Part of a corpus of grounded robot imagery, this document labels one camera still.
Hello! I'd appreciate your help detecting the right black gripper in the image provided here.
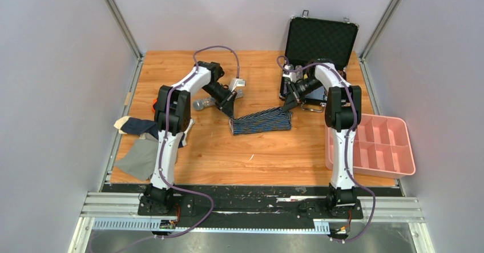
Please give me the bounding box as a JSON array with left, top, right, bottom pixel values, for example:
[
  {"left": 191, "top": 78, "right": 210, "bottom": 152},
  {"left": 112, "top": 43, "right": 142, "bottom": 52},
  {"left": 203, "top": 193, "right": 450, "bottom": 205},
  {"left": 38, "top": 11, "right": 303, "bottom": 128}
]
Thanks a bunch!
[{"left": 284, "top": 78, "right": 324, "bottom": 113}]

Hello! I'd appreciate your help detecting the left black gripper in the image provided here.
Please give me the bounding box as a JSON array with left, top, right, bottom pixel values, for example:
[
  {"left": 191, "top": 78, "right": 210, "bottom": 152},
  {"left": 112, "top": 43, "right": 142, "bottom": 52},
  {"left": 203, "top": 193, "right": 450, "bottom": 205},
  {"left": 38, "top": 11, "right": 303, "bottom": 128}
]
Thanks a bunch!
[{"left": 201, "top": 83, "right": 237, "bottom": 120}]

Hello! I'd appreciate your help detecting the navy striped underwear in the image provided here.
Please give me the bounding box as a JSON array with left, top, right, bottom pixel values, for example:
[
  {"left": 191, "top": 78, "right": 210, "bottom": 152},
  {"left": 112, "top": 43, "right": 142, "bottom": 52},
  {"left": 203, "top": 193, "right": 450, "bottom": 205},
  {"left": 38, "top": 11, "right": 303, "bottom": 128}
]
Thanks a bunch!
[{"left": 229, "top": 107, "right": 293, "bottom": 135}]

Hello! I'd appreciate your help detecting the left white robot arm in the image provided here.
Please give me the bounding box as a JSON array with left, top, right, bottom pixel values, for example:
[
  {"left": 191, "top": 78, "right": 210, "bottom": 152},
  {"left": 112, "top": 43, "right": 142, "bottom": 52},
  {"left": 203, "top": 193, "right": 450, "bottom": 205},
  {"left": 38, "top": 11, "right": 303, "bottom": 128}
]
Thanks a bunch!
[{"left": 142, "top": 61, "right": 237, "bottom": 215}]

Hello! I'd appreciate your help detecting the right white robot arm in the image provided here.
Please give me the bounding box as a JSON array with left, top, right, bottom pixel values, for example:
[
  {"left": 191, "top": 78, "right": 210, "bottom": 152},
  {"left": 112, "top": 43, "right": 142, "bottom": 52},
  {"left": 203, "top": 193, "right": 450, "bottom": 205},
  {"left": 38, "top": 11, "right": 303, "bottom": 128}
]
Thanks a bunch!
[{"left": 283, "top": 60, "right": 361, "bottom": 218}]

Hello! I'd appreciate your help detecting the glittery silver microphone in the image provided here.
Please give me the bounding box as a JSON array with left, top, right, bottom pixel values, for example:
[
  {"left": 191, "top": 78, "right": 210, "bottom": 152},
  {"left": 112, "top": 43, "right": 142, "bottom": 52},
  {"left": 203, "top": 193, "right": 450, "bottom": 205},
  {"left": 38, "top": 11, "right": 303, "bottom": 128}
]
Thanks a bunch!
[{"left": 192, "top": 90, "right": 244, "bottom": 111}]

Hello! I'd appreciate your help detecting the black poker chip case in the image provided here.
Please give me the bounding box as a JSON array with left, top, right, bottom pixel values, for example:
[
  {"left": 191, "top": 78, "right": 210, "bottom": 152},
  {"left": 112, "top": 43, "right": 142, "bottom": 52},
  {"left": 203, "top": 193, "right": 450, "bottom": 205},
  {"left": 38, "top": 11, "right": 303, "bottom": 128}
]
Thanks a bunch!
[{"left": 279, "top": 10, "right": 359, "bottom": 101}]

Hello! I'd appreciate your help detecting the pink compartment tray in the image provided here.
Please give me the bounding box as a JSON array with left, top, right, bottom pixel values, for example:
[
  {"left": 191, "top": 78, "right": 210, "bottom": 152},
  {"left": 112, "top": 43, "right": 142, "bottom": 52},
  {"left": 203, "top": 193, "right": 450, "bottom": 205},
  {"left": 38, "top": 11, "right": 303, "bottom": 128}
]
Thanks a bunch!
[{"left": 325, "top": 113, "right": 416, "bottom": 179}]

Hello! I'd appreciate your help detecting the grey cloth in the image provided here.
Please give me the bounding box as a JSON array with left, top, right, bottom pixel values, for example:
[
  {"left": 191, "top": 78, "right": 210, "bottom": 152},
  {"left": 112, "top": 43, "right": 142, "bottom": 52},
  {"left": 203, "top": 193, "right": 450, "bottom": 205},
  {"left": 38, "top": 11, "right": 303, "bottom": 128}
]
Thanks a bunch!
[{"left": 115, "top": 139, "right": 158, "bottom": 180}]

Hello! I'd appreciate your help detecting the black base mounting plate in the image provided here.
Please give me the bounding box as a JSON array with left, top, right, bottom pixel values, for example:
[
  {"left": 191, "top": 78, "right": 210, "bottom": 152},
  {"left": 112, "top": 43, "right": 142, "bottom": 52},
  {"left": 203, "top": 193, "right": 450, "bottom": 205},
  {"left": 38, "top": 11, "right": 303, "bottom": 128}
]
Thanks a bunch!
[{"left": 136, "top": 184, "right": 365, "bottom": 230}]

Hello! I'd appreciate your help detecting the navy white orange garment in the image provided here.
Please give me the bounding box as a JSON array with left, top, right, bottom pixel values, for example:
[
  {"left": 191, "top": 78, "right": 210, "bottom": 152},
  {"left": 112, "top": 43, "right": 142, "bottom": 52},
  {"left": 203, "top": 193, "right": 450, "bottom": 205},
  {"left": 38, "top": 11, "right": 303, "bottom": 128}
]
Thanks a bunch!
[{"left": 114, "top": 98, "right": 195, "bottom": 148}]

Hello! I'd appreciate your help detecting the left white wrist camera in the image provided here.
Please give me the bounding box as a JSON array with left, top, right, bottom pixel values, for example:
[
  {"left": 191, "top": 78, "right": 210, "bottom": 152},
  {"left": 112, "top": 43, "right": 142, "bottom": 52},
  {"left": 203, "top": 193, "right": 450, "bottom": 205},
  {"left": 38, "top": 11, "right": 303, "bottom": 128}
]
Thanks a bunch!
[{"left": 229, "top": 78, "right": 246, "bottom": 91}]

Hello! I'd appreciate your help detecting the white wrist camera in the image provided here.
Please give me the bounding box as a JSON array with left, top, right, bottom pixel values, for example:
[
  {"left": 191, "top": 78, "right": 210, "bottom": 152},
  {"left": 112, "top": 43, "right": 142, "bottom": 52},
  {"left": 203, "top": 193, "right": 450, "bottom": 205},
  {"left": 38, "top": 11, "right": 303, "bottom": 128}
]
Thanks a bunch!
[
  {"left": 282, "top": 64, "right": 297, "bottom": 82},
  {"left": 229, "top": 78, "right": 246, "bottom": 91}
]

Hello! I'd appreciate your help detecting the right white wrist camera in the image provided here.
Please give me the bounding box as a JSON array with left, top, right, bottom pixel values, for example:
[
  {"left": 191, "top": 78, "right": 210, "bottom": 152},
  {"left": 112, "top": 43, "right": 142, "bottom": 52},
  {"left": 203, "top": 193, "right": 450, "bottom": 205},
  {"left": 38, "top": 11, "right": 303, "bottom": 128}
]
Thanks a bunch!
[{"left": 282, "top": 64, "right": 297, "bottom": 82}]

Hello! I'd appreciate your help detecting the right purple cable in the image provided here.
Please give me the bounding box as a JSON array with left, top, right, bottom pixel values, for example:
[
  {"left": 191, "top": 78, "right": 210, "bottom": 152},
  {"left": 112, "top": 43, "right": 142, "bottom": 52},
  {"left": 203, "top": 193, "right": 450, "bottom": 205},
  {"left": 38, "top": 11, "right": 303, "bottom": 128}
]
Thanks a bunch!
[{"left": 276, "top": 55, "right": 377, "bottom": 243}]

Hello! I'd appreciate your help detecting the aluminium frame rail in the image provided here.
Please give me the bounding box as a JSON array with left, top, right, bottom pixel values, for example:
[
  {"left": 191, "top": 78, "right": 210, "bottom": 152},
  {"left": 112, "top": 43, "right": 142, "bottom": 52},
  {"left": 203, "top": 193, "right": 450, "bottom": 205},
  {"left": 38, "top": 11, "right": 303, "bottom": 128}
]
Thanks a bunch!
[{"left": 68, "top": 184, "right": 434, "bottom": 252}]

